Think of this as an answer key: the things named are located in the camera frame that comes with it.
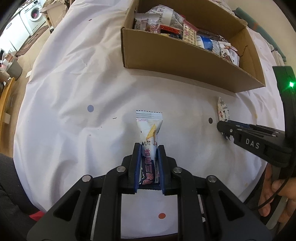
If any white bed sheet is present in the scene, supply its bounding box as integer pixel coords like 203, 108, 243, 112
13, 0, 286, 239

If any small white red packet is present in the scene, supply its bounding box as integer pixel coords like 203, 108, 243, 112
217, 97, 230, 121

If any white blue snack bag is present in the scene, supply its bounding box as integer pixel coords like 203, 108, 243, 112
196, 35, 231, 56

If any white grey snack bag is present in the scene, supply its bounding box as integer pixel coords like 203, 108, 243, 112
147, 4, 185, 30

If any green rolled mat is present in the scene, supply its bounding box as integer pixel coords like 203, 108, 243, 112
233, 8, 287, 62

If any white black character packet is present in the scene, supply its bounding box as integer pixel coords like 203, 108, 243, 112
218, 41, 240, 66

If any red white snack bar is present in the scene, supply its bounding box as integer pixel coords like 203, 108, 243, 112
160, 24, 183, 40

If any grey trash bin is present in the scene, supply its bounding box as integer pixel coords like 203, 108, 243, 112
6, 57, 23, 80

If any brown cardboard box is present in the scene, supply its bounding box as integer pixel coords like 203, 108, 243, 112
121, 1, 265, 93

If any person right hand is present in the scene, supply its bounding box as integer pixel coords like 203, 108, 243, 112
258, 164, 296, 223

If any white washing machine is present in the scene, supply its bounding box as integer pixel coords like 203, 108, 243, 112
20, 1, 46, 33

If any pink checkered snack packet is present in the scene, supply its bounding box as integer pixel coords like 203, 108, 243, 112
182, 20, 198, 46

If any white purple snack bar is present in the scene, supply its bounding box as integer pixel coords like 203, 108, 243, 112
136, 110, 163, 185

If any dark brown snack packet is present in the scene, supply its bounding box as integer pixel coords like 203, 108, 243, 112
197, 29, 225, 41

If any white kitchen cabinet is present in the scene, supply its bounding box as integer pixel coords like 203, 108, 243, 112
1, 14, 30, 53

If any brown floor mat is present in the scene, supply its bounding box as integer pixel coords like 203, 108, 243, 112
16, 25, 49, 57

